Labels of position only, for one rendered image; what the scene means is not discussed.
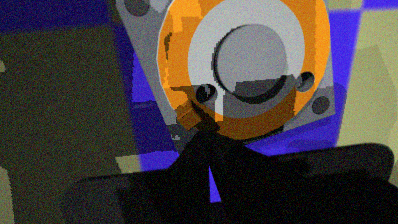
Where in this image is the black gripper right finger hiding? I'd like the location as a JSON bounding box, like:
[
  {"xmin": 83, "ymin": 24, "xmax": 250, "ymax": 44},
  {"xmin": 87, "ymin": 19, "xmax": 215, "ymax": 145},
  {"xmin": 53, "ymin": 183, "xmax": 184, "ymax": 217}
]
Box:
[{"xmin": 204, "ymin": 130, "xmax": 394, "ymax": 224}]

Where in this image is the orange round plate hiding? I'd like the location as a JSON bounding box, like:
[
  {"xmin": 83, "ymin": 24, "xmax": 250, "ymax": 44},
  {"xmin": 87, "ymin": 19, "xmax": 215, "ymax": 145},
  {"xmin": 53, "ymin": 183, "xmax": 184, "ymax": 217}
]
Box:
[{"xmin": 156, "ymin": 0, "xmax": 330, "ymax": 140}]

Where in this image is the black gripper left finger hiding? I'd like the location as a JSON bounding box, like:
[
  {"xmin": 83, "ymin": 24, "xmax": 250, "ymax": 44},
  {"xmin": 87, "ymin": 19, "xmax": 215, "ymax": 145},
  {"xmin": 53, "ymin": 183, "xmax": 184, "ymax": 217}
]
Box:
[{"xmin": 59, "ymin": 131, "xmax": 211, "ymax": 224}]

